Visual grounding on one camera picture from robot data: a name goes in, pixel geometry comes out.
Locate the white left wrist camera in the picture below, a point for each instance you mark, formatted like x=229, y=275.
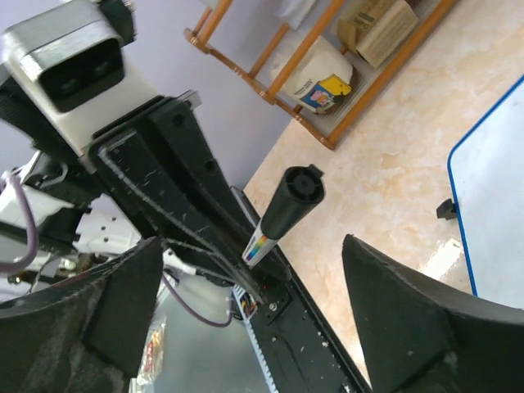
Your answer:
x=64, y=75

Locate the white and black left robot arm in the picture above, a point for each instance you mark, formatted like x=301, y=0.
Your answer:
x=65, y=208

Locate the blue framed whiteboard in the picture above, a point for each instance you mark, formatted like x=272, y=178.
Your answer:
x=485, y=172

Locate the white bag with cartoon label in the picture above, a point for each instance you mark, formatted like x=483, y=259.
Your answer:
x=321, y=80

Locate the black capped whiteboard marker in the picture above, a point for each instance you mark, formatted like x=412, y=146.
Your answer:
x=299, y=191

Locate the orange wooden shelf rack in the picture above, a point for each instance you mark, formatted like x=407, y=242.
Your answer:
x=289, y=45

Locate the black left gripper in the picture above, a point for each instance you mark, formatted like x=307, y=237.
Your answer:
x=157, y=165

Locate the grey slotted cable duct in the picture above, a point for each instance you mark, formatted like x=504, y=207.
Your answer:
x=247, y=307

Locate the tan wrapped soap block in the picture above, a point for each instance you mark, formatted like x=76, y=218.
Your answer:
x=372, y=29

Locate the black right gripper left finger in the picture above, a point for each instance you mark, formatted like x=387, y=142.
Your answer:
x=86, y=333

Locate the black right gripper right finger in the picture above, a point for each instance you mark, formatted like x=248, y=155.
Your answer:
x=421, y=335

